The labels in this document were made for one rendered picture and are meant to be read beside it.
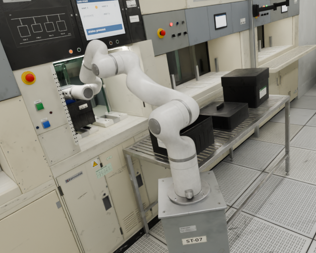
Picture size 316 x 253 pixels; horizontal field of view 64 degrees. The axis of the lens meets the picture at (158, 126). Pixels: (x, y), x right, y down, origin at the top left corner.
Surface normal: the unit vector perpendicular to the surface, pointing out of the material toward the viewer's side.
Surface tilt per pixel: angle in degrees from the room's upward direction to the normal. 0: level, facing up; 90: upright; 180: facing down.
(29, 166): 90
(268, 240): 0
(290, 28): 90
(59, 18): 90
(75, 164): 90
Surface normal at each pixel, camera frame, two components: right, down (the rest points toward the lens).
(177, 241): 0.00, 0.36
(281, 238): -0.18, -0.92
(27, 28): 0.69, 0.13
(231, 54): -0.69, 0.37
